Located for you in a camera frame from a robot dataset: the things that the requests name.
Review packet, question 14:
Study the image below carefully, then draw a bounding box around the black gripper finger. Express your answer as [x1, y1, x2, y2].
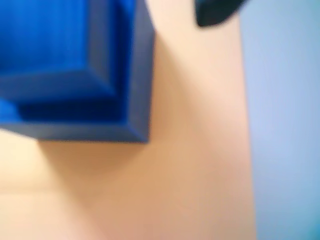
[194, 0, 247, 28]

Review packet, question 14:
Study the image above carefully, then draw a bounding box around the medium blue cube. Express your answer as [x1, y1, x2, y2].
[0, 0, 156, 145]

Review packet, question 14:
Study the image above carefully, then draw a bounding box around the orange paper square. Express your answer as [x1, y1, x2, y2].
[0, 0, 257, 240]

